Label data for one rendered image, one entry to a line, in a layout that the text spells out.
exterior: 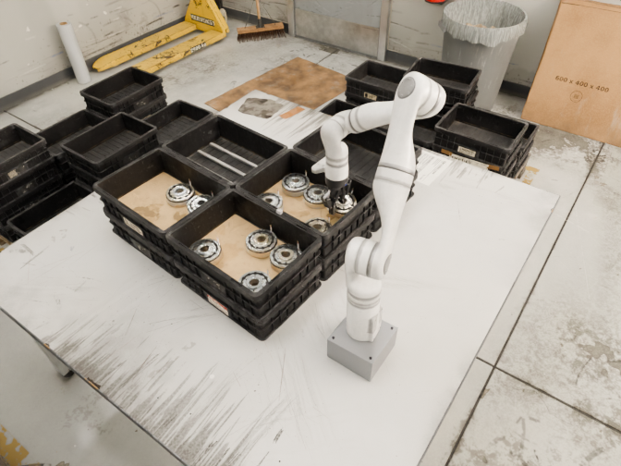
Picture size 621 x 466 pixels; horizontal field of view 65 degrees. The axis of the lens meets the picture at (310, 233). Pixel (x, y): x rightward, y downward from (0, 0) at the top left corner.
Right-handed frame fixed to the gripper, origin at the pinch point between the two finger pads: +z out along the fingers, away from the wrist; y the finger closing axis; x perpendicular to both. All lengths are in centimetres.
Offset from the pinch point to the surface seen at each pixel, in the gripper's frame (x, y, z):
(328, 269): -8.6, -15.1, 12.9
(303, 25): 241, 253, 74
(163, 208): 51, -36, 4
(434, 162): -3, 65, 18
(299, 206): 13.2, -4.4, 4.2
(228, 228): 24.5, -28.4, 3.9
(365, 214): -8.3, 5.6, 2.7
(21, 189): 167, -51, 44
